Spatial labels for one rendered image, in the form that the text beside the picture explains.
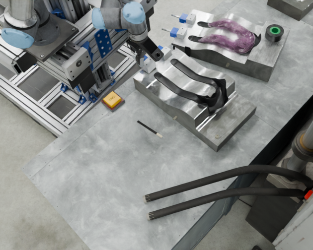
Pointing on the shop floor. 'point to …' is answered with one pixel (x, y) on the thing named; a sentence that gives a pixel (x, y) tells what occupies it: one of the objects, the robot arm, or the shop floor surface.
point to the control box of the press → (304, 224)
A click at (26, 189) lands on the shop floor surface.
